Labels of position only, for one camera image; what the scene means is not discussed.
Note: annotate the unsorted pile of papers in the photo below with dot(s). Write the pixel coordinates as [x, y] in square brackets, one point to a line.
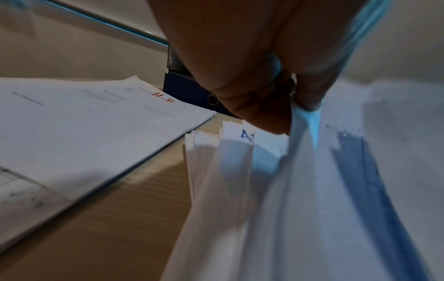
[208, 153]

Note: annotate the H.R. paper stack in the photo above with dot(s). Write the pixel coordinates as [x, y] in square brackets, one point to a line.
[86, 131]

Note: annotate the clear teal plastic strip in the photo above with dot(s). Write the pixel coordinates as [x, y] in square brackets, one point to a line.
[114, 24]

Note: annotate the person's left hand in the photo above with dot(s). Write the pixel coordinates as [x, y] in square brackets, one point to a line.
[242, 49]

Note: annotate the round wooden table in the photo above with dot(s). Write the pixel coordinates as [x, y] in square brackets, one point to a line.
[121, 219]

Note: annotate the thin white letter sheet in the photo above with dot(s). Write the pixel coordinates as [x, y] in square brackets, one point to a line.
[329, 219]

